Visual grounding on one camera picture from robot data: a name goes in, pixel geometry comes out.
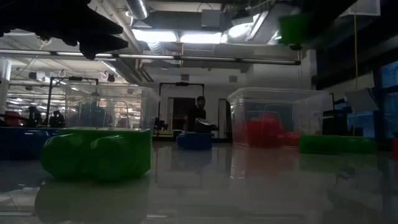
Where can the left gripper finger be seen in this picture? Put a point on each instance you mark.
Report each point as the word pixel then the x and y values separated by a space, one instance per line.
pixel 99 27
pixel 99 46

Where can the green toy building block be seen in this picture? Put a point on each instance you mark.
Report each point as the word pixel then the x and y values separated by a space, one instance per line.
pixel 93 155
pixel 292 29

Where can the red toy building block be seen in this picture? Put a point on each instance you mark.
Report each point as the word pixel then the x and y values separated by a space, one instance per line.
pixel 290 139
pixel 264 130
pixel 395 149

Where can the long green building block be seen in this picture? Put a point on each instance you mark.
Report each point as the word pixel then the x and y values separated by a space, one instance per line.
pixel 337 144

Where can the blue toy building block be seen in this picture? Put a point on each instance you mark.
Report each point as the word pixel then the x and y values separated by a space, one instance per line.
pixel 21 143
pixel 194 141

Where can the white hanging panel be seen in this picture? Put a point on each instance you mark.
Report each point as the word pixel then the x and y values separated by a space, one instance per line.
pixel 363 7

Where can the clear plastic bin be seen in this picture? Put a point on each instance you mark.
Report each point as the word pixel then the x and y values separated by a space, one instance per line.
pixel 280 99
pixel 112 105

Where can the ceiling light panel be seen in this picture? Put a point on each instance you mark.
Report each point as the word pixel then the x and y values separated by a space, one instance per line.
pixel 200 37
pixel 155 36

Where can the horizontal metal rig bar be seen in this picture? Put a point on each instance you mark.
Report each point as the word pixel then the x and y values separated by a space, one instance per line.
pixel 186 58

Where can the red round object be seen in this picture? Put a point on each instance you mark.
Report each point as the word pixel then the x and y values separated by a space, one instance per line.
pixel 12 116

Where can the person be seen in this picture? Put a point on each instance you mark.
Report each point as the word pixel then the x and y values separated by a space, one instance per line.
pixel 196 115

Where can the white textured table mat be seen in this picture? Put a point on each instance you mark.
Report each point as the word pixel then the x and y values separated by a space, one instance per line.
pixel 217 193

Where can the black camera rig frame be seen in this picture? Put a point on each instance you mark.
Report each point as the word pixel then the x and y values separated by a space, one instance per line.
pixel 75 78

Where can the silver ceiling duct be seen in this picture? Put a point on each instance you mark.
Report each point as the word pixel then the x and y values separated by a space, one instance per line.
pixel 138 7

